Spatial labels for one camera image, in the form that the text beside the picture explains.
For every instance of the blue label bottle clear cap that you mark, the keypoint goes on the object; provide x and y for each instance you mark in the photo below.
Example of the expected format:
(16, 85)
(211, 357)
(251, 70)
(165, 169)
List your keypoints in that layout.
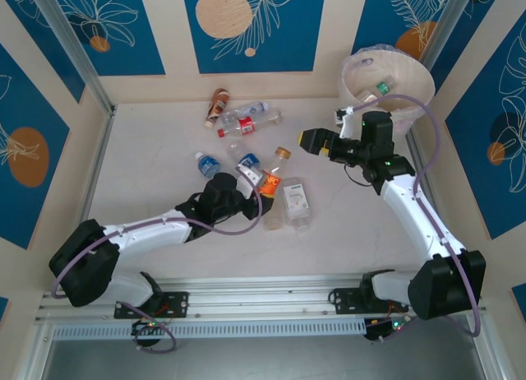
(250, 160)

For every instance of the clear bottle white label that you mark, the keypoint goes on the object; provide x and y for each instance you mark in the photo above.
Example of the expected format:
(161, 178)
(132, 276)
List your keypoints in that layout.
(295, 197)

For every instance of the brown plastic bottle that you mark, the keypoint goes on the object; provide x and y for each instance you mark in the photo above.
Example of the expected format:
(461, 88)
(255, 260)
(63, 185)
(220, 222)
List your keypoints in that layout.
(217, 104)

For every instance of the green white label bottle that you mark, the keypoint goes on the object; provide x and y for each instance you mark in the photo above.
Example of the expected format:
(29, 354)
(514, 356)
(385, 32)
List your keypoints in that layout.
(384, 87)

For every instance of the small green-lit circuit board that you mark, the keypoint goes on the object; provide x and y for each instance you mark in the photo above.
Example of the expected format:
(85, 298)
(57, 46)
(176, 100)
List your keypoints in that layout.
(144, 326)
(378, 328)

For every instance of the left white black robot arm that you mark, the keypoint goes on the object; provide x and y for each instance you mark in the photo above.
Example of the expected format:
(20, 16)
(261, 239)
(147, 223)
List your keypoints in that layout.
(152, 232)

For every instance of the clear bottle red label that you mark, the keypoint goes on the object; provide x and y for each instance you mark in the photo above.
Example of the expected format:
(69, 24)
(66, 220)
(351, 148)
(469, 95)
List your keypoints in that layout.
(246, 125)

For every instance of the small blue label bottle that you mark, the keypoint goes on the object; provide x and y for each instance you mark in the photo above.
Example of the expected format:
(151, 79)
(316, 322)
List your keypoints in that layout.
(207, 166)

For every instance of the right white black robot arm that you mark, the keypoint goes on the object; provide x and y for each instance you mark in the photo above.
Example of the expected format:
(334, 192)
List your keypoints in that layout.
(419, 215)

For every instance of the aluminium frame post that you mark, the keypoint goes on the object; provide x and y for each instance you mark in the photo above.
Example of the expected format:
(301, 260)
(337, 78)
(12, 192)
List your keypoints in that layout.
(446, 22)
(493, 363)
(35, 363)
(70, 43)

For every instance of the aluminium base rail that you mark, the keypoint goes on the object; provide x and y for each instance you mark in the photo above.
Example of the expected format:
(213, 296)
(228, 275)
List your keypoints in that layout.
(255, 297)

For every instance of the long clear pale-blue label bottle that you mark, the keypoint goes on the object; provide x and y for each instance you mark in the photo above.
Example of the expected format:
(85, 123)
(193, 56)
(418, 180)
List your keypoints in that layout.
(250, 108)

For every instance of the orange juice bottle brown cap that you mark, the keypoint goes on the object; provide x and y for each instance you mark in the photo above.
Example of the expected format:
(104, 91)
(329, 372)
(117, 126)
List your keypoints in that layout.
(273, 178)

